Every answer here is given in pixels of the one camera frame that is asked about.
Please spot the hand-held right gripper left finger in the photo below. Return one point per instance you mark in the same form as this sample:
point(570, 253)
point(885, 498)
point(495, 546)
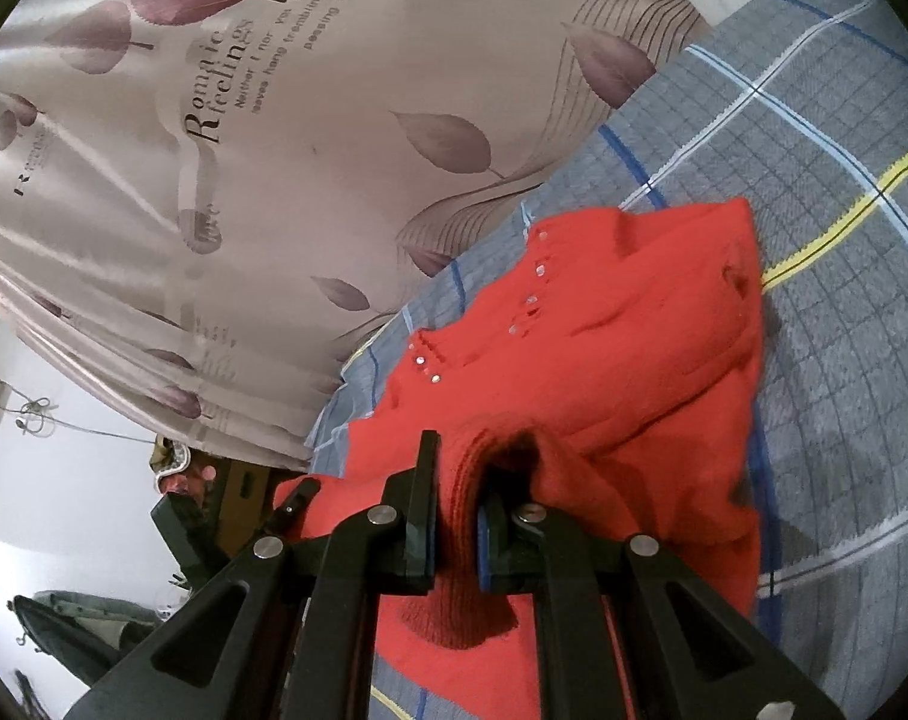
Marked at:
point(416, 532)

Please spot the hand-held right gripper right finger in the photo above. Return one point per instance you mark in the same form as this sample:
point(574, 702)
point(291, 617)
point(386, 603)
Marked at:
point(486, 547)

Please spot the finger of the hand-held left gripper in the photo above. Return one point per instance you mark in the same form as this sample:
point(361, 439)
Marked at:
point(298, 499)
point(180, 532)

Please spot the red knit sweater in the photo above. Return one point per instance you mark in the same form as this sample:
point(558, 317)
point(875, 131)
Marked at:
point(611, 360)

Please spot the brown wooden cabinet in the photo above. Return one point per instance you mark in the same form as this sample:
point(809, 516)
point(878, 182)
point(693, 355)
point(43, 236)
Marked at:
point(236, 487)

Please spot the floral cloth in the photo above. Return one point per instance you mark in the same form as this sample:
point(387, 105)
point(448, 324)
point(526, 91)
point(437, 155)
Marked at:
point(167, 457)

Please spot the dark green garment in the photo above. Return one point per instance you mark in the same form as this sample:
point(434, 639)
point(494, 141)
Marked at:
point(63, 619)

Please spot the leaf print curtain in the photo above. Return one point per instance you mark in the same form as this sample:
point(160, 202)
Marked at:
point(274, 202)

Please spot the grey plaid cloth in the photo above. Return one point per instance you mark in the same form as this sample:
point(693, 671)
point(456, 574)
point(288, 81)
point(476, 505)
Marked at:
point(836, 315)

